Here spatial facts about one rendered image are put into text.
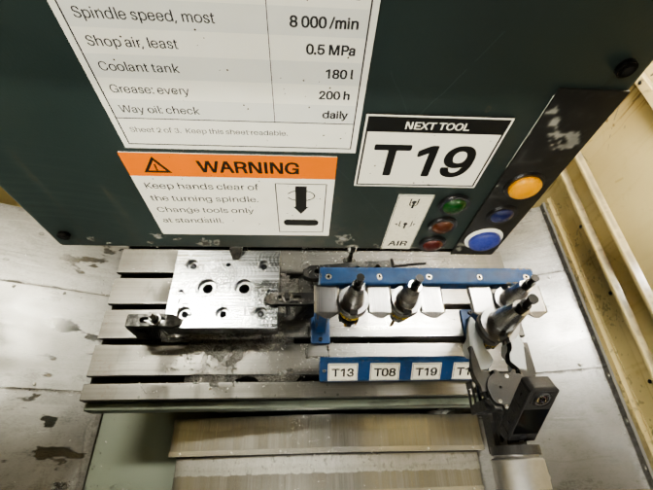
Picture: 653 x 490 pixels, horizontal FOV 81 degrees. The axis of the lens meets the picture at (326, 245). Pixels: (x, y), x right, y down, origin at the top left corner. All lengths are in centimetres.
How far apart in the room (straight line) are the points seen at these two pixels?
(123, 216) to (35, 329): 118
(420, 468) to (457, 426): 16
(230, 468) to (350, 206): 100
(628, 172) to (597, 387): 61
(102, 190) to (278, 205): 14
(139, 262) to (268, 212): 98
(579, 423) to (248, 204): 121
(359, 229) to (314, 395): 75
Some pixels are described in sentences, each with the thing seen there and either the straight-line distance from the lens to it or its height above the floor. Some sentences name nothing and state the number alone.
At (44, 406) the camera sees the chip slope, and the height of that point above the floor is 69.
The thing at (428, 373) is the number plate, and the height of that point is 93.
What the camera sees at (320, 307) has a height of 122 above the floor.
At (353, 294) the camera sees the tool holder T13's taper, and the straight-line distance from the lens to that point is 74.
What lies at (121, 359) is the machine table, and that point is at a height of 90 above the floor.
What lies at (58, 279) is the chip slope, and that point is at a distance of 159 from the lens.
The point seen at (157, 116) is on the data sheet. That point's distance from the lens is 28.
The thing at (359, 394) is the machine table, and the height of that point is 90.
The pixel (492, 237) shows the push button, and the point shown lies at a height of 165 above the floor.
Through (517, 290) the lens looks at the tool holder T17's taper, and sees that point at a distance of 84.
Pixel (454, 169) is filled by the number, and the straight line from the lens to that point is 31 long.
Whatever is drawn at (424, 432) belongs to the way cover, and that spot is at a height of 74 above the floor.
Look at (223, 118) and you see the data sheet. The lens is 27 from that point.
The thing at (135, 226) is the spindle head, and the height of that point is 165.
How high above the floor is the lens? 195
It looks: 58 degrees down
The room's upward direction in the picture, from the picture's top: 6 degrees clockwise
